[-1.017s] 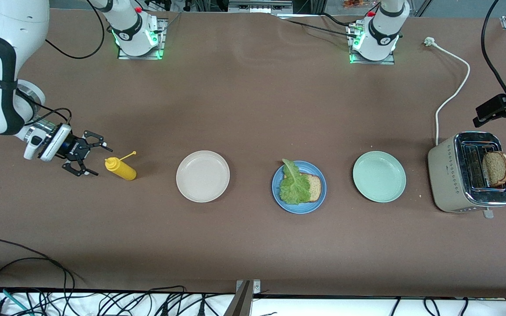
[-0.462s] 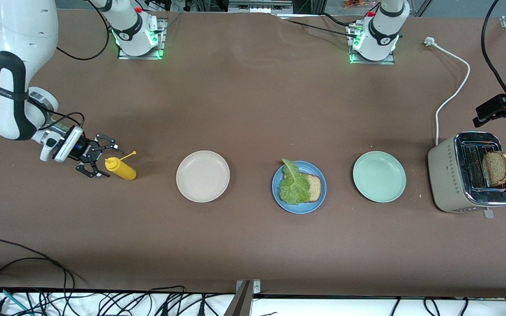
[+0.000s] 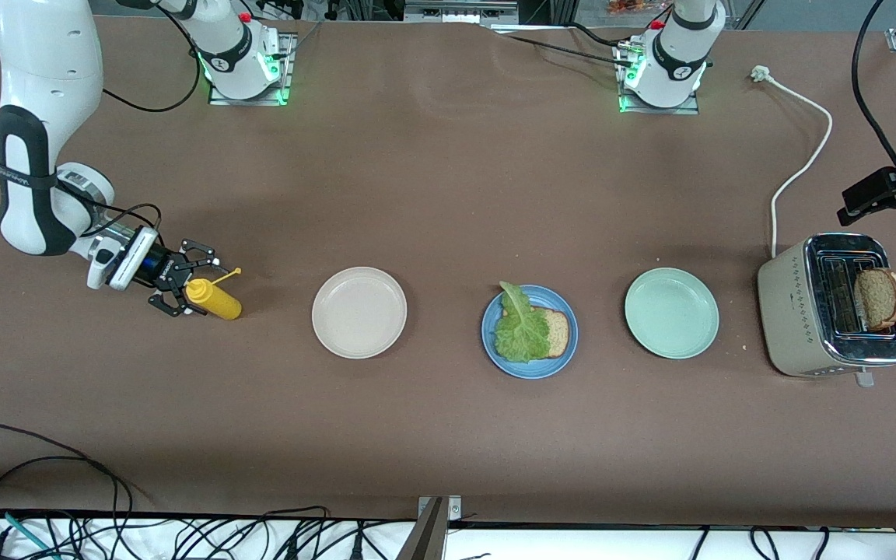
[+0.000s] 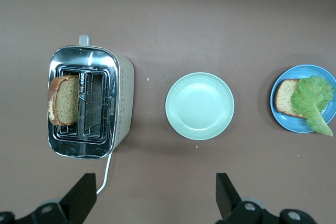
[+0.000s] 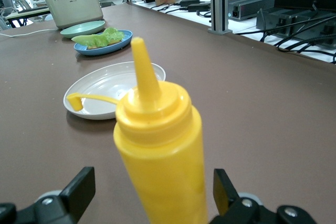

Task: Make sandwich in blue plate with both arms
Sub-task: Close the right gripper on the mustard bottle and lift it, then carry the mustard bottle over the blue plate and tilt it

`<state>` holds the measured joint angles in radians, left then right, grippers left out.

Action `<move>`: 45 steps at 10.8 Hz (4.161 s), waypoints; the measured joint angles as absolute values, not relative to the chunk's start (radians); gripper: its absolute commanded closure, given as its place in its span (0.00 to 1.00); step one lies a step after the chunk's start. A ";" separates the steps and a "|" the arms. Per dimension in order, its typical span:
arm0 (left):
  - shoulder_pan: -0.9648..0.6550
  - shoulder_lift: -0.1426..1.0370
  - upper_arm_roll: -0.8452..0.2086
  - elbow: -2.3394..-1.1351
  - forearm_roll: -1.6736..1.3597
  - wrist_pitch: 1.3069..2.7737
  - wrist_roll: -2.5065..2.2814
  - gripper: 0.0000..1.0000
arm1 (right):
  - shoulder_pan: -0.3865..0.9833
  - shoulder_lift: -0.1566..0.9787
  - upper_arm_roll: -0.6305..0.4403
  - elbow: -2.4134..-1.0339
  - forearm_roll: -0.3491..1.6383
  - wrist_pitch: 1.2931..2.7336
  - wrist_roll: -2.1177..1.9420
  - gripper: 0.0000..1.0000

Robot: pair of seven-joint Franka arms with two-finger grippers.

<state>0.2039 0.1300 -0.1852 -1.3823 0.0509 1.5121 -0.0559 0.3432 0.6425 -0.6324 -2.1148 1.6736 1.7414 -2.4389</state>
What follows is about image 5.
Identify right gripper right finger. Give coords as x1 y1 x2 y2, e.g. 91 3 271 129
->
209 168 316 224

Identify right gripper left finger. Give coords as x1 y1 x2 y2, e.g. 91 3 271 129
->
0 166 96 224

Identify yellow mustard squeeze bottle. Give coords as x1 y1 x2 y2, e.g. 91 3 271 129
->
66 37 209 224

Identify green lettuce leaf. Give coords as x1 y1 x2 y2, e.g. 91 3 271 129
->
71 26 124 48

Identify beige round plate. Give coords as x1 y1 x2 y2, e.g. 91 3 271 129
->
62 61 166 120

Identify blue round plate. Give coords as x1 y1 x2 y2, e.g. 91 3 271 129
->
73 29 133 56

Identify pale green round plate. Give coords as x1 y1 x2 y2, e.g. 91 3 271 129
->
59 20 106 39

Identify grey metal device housing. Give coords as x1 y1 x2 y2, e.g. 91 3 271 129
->
256 7 336 43

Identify light wood office desk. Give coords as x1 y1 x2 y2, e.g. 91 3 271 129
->
5 6 51 28

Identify beige chrome toaster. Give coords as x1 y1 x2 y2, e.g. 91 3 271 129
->
43 0 103 30

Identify long black power supply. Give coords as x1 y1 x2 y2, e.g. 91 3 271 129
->
227 0 276 21

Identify grey office chair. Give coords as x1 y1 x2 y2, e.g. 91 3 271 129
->
0 0 28 31

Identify white toaster power cable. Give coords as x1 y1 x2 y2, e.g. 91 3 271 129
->
0 28 57 38

